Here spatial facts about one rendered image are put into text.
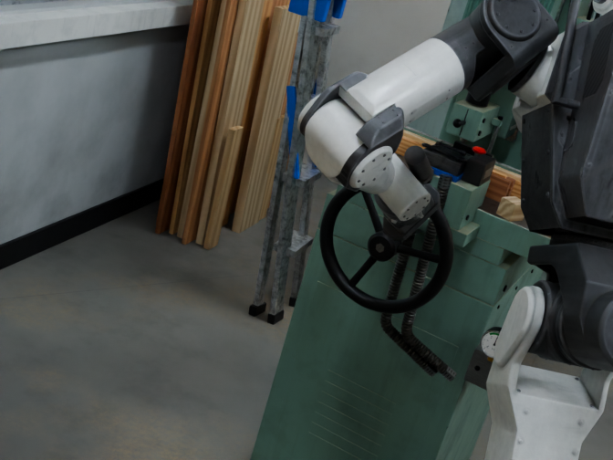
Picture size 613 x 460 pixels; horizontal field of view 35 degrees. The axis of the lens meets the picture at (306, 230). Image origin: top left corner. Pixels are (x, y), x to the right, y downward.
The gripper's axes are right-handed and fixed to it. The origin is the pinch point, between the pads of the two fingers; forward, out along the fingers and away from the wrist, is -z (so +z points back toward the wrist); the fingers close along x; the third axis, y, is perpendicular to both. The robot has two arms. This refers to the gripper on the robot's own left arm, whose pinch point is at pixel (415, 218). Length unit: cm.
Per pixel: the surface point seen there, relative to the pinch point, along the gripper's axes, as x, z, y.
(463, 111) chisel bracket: 26.1, -24.6, 17.8
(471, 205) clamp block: 11.2, -16.4, -1.1
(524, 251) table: 13.0, -25.1, -13.6
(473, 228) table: 8.7, -20.7, -3.8
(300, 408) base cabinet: -48, -55, 3
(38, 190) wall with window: -73, -94, 126
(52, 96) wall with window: -47, -76, 136
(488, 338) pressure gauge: -4.8, -29.1, -20.8
